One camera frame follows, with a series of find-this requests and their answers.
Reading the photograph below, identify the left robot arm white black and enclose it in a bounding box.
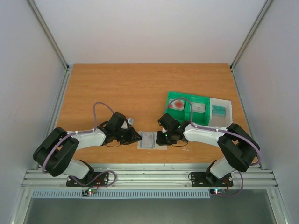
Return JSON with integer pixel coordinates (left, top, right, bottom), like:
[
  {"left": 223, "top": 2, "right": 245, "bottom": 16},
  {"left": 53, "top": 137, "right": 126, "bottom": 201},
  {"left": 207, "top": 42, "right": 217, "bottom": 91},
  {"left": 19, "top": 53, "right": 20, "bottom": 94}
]
[{"left": 33, "top": 112, "right": 142, "bottom": 186}]

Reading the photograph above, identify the aluminium frame post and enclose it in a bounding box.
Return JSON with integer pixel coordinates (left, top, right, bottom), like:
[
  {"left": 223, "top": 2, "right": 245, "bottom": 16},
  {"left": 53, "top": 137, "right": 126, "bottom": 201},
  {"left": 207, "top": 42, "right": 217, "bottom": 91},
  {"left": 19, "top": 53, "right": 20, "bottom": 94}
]
[
  {"left": 229, "top": 0, "right": 275, "bottom": 70},
  {"left": 26, "top": 0, "right": 70, "bottom": 70}
]

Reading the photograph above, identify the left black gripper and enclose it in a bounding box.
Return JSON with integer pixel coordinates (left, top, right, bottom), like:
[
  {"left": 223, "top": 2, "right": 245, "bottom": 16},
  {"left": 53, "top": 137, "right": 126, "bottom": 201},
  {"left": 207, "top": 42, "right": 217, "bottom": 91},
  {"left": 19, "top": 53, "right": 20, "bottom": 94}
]
[{"left": 115, "top": 127, "right": 142, "bottom": 145}]

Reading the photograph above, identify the left aluminium frame post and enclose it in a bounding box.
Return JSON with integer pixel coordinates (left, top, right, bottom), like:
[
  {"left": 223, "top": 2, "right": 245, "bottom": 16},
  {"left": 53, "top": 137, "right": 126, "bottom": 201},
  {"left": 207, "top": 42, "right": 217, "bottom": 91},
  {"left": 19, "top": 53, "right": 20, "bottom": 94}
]
[{"left": 26, "top": 0, "right": 70, "bottom": 70}]

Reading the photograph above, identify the green left bin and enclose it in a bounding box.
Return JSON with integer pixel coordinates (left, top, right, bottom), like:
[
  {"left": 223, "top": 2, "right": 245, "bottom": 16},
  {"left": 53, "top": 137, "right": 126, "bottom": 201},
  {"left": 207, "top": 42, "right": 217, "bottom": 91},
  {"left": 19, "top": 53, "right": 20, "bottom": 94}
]
[{"left": 166, "top": 92, "right": 190, "bottom": 123}]

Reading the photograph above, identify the small circuit board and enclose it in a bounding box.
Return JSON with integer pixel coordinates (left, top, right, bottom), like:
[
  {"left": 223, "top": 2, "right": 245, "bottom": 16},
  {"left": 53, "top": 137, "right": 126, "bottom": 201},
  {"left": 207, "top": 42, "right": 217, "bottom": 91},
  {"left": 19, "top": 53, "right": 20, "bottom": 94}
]
[
  {"left": 81, "top": 189, "right": 97, "bottom": 196},
  {"left": 210, "top": 188, "right": 227, "bottom": 195}
]

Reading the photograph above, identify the grey slotted cable duct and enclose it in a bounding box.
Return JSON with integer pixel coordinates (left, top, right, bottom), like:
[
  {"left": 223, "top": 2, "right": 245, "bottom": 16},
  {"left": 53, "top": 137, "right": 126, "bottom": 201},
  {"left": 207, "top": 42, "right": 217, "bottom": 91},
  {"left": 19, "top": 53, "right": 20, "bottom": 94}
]
[{"left": 31, "top": 189, "right": 210, "bottom": 199}]

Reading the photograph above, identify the aluminium front rail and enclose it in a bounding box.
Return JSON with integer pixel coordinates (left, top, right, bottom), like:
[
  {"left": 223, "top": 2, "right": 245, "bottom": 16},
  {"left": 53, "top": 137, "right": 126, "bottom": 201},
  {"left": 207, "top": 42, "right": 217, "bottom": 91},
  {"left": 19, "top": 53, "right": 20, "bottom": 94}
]
[{"left": 21, "top": 163, "right": 278, "bottom": 189}]

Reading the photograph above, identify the right aluminium frame post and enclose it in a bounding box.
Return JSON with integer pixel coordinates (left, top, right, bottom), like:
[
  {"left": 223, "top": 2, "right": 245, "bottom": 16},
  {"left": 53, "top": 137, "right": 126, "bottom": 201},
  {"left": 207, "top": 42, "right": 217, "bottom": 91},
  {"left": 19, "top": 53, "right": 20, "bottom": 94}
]
[{"left": 229, "top": 0, "right": 275, "bottom": 70}]

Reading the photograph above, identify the white card red pattern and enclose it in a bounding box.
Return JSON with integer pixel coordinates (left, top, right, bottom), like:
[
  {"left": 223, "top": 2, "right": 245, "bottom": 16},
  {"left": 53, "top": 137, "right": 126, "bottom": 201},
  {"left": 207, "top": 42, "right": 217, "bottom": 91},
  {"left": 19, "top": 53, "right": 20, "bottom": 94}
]
[{"left": 138, "top": 131, "right": 156, "bottom": 149}]

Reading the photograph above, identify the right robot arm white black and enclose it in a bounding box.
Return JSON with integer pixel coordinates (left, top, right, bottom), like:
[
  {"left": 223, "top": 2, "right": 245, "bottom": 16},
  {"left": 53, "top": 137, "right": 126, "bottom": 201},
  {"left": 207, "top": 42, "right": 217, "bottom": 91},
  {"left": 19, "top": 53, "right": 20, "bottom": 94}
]
[{"left": 156, "top": 113, "right": 261, "bottom": 186}]

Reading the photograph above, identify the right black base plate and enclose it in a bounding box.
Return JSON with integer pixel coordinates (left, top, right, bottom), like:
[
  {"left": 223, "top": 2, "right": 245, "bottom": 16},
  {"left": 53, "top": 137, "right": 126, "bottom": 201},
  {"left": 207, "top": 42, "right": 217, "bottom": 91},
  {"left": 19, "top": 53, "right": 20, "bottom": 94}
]
[{"left": 188, "top": 172, "right": 234, "bottom": 187}]

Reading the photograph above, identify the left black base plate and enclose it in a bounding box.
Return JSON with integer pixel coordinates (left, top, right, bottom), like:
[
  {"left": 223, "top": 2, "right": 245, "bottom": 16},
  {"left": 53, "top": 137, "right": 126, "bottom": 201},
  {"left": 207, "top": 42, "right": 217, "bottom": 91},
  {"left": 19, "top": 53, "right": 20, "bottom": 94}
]
[{"left": 66, "top": 171, "right": 109, "bottom": 187}]

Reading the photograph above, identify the green middle bin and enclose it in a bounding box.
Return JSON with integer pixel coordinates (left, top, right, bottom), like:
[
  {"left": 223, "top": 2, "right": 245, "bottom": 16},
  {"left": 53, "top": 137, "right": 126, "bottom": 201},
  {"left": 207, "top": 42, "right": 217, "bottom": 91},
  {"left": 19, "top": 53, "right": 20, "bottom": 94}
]
[{"left": 187, "top": 95, "right": 210, "bottom": 126}]

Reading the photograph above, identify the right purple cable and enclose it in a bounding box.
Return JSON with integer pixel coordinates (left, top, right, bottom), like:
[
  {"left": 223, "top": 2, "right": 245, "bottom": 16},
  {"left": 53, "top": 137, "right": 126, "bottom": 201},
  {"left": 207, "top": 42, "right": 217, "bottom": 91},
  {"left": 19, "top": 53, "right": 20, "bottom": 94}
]
[{"left": 164, "top": 97, "right": 261, "bottom": 198}]

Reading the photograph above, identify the left small circuit board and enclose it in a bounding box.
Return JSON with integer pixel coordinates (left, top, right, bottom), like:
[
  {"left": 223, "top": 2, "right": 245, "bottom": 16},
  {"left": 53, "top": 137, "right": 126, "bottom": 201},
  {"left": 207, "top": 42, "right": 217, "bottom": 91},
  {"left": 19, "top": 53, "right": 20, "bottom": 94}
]
[{"left": 81, "top": 189, "right": 97, "bottom": 196}]

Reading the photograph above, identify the card with red circles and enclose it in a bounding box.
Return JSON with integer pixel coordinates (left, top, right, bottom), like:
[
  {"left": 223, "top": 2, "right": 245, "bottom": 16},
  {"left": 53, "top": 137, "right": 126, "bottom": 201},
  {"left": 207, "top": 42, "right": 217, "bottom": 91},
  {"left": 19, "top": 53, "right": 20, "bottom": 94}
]
[{"left": 168, "top": 99, "right": 185, "bottom": 111}]

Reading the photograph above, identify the teal VIP card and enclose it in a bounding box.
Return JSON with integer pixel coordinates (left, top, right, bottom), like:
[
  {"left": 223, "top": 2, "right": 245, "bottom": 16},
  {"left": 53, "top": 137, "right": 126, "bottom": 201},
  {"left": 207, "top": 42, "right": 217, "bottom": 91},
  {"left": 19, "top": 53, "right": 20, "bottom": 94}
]
[{"left": 212, "top": 105, "right": 226, "bottom": 117}]

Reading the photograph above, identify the translucent grey card holder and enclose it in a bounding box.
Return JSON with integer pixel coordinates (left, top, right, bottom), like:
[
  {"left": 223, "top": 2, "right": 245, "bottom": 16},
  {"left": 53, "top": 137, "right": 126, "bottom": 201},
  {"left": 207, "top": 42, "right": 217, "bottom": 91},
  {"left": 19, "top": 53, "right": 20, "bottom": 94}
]
[{"left": 137, "top": 131, "right": 167, "bottom": 150}]

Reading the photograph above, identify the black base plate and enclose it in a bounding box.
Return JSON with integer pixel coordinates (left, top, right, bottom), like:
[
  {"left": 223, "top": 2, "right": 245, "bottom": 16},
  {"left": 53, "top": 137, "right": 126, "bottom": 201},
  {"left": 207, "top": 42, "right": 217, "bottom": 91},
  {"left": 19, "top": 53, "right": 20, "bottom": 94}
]
[
  {"left": 188, "top": 172, "right": 234, "bottom": 187},
  {"left": 66, "top": 171, "right": 109, "bottom": 187}
]

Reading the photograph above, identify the right small circuit board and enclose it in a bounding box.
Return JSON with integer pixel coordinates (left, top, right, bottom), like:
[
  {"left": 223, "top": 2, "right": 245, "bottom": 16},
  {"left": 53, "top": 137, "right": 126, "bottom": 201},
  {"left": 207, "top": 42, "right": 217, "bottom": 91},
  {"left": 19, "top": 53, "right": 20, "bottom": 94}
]
[{"left": 210, "top": 188, "right": 227, "bottom": 195}]

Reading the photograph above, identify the grey patterned card in bin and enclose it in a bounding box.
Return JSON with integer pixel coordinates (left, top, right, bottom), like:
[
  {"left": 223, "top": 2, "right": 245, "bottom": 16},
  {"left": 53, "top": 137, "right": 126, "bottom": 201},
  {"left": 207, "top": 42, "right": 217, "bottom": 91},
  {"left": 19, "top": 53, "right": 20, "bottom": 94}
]
[{"left": 191, "top": 102, "right": 206, "bottom": 114}]

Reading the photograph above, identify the green bin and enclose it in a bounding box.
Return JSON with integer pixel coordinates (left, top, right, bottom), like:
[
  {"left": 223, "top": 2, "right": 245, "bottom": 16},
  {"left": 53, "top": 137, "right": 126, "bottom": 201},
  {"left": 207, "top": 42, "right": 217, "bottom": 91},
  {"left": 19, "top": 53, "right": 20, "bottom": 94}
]
[
  {"left": 166, "top": 92, "right": 190, "bottom": 123},
  {"left": 187, "top": 95, "right": 210, "bottom": 126}
]

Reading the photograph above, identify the white right bin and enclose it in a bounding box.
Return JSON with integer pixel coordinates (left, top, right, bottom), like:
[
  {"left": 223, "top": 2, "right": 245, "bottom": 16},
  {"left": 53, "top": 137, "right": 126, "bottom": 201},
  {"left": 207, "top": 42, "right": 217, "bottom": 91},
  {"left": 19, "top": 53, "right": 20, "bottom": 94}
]
[{"left": 208, "top": 98, "right": 233, "bottom": 127}]

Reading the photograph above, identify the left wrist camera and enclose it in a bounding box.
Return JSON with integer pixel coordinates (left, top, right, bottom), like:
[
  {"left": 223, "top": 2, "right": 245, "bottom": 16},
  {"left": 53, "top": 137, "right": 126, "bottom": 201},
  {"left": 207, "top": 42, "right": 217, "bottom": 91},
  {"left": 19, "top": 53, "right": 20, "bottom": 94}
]
[{"left": 127, "top": 118, "right": 134, "bottom": 126}]

